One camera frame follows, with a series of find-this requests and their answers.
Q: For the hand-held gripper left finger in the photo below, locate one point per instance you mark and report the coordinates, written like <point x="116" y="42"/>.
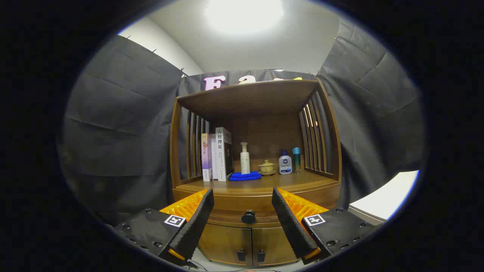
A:
<point x="194" y="226"/>

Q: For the thin white book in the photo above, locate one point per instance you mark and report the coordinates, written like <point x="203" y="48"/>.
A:
<point x="214" y="158"/>

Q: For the yellow lidded teacup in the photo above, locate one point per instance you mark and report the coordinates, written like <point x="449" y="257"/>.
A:
<point x="267" y="167"/>

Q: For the purple book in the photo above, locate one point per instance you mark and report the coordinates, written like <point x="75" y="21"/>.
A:
<point x="206" y="158"/>

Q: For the tall white pump bottle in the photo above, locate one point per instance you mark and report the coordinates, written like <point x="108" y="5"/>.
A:
<point x="245" y="162"/>

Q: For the white appliance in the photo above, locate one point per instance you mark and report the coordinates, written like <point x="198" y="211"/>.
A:
<point x="385" y="196"/>

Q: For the brown wooden countertop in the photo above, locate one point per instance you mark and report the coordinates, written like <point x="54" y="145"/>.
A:
<point x="272" y="183"/>

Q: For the teal bottle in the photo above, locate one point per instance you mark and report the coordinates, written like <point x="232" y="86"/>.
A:
<point x="296" y="160"/>

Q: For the white and blue pump bottle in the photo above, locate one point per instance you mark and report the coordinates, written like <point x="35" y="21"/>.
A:
<point x="285" y="164"/>

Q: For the brown wooden cabinet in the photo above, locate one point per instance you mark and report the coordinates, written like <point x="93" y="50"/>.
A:
<point x="264" y="98"/>

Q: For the brown wooden drawer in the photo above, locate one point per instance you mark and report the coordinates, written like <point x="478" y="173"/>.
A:
<point x="242" y="202"/>

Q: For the thick white and black book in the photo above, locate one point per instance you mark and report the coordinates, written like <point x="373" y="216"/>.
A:
<point x="221" y="158"/>

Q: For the blue folded cloth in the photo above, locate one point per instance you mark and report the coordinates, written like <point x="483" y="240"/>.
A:
<point x="245" y="176"/>

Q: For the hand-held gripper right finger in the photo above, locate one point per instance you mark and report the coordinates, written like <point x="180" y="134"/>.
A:
<point x="291" y="226"/>

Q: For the wooden cabinet door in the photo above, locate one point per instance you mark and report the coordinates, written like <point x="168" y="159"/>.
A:
<point x="227" y="241"/>
<point x="272" y="245"/>

